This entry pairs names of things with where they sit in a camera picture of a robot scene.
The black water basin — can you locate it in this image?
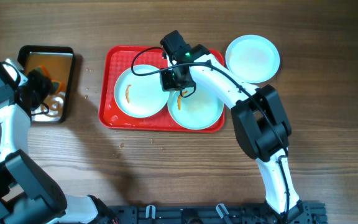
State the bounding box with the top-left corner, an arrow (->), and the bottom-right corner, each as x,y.
17,45 -> 75,123

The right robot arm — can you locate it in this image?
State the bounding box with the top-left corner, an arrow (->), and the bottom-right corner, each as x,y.
160,30 -> 301,223

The white plate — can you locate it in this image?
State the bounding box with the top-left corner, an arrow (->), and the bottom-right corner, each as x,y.
113,68 -> 170,118
167,86 -> 224,130
225,35 -> 280,83

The white plate top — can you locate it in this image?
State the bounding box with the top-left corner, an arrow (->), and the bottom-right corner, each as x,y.
113,68 -> 170,118

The orange green sponge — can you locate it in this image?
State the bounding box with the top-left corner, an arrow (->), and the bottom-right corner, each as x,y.
36,65 -> 65,95

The red plastic tray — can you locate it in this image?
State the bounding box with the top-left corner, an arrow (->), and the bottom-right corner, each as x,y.
98,45 -> 225,133

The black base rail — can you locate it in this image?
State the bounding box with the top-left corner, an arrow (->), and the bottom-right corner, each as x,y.
111,202 -> 328,224

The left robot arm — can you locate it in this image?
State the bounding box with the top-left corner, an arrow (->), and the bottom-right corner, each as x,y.
0,58 -> 119,223

